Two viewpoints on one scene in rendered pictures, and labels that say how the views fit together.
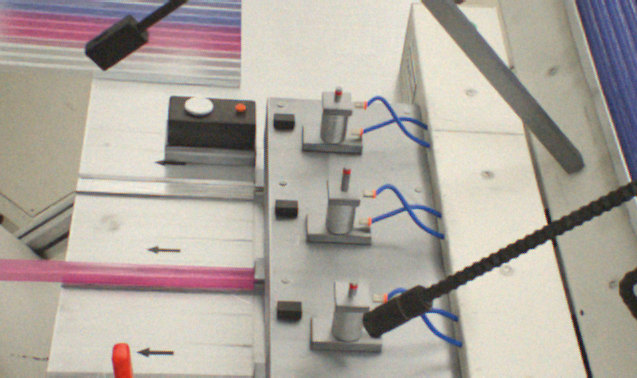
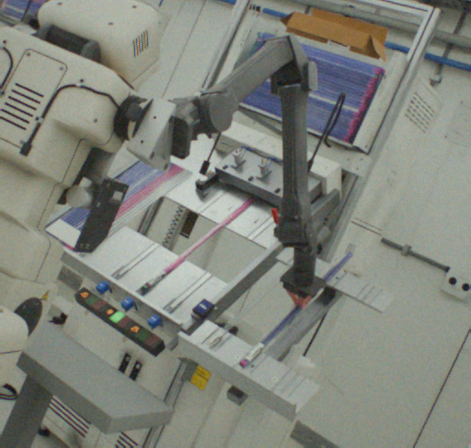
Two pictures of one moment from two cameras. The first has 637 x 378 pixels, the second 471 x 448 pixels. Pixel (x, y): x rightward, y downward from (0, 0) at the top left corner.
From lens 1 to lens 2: 1.53 m
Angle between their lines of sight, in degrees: 28
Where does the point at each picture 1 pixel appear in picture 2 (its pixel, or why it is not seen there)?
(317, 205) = (253, 174)
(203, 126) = (209, 181)
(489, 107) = (256, 135)
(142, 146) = (195, 197)
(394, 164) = (253, 158)
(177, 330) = (254, 215)
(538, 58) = (246, 122)
